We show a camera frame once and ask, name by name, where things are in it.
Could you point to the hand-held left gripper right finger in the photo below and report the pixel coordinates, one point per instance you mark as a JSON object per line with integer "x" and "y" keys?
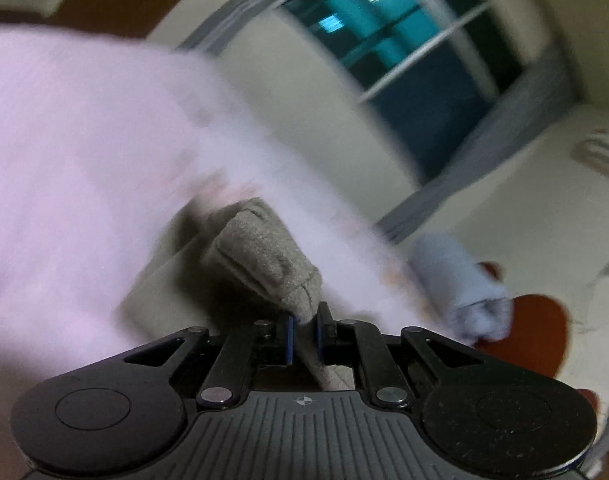
{"x": 320, "y": 336}

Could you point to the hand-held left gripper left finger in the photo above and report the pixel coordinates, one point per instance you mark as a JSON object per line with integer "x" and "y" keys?
{"x": 289, "y": 339}

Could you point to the light blue duvet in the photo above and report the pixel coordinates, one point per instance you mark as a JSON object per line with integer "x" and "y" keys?
{"x": 459, "y": 290}

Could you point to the red-brown wooden headboard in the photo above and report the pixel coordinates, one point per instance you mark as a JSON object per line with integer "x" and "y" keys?
{"x": 527, "y": 335}

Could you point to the grey curtain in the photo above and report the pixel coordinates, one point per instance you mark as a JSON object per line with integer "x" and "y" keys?
{"x": 489, "y": 150}
{"x": 244, "y": 5}

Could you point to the pink floral bedsheet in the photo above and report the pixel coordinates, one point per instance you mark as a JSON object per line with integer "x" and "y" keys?
{"x": 74, "y": 170}

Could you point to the white air conditioner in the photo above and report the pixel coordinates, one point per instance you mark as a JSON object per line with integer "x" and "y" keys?
{"x": 602, "y": 155}

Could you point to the window with white frame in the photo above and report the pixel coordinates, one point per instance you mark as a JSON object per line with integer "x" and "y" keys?
{"x": 409, "y": 45}

